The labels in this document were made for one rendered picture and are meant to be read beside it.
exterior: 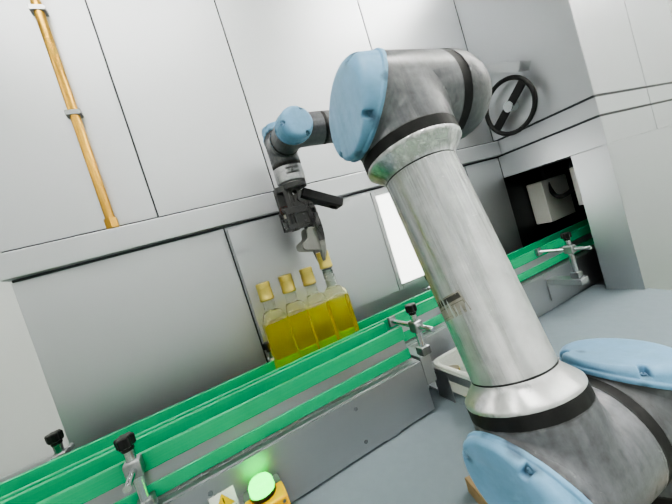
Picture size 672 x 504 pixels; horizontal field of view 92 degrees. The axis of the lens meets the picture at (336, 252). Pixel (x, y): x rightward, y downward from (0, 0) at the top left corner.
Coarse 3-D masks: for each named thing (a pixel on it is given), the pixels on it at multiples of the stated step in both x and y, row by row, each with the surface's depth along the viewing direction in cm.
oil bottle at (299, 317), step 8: (288, 304) 79; (296, 304) 79; (304, 304) 79; (288, 312) 78; (296, 312) 78; (304, 312) 79; (288, 320) 78; (296, 320) 78; (304, 320) 79; (312, 320) 80; (296, 328) 78; (304, 328) 78; (312, 328) 79; (296, 336) 78; (304, 336) 78; (312, 336) 79; (296, 344) 78; (304, 344) 78; (312, 344) 79; (304, 352) 78
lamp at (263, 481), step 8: (264, 472) 58; (256, 480) 56; (264, 480) 55; (272, 480) 56; (248, 488) 56; (256, 488) 54; (264, 488) 55; (272, 488) 56; (256, 496) 54; (264, 496) 54
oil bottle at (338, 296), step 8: (328, 288) 84; (336, 288) 83; (344, 288) 84; (328, 296) 83; (336, 296) 83; (344, 296) 84; (336, 304) 83; (344, 304) 83; (336, 312) 82; (344, 312) 83; (352, 312) 84; (336, 320) 83; (344, 320) 83; (352, 320) 84; (344, 328) 83; (352, 328) 84; (344, 336) 83
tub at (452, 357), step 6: (456, 348) 85; (444, 354) 83; (450, 354) 83; (456, 354) 84; (438, 360) 82; (444, 360) 82; (450, 360) 83; (456, 360) 84; (438, 366) 79; (444, 366) 77; (462, 366) 84; (450, 372) 75; (456, 372) 73; (462, 372) 72; (468, 378) 70
